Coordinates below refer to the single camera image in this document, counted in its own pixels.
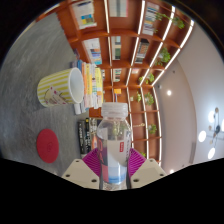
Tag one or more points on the flat round red coaster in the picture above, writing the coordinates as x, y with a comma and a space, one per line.
47, 146

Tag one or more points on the ceiling air vent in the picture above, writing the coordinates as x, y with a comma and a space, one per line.
193, 152

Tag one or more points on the stack of dark books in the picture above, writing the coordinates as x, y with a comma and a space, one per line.
85, 136

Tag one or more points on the stack of colourful books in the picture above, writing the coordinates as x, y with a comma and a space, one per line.
91, 86

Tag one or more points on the yellow striped white mug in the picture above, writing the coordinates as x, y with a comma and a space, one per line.
56, 86

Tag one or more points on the round recessed ceiling light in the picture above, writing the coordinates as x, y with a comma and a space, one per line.
169, 92
171, 171

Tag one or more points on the clear plastic water bottle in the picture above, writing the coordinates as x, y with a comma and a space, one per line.
113, 156

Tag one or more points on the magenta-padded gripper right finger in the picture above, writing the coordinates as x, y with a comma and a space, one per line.
147, 173

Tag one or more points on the wooden bookshelf unit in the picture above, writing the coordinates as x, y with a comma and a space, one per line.
123, 63

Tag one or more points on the branched ceiling lamp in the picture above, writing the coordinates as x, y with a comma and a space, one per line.
202, 136

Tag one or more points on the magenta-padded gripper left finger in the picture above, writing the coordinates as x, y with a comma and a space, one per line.
80, 173

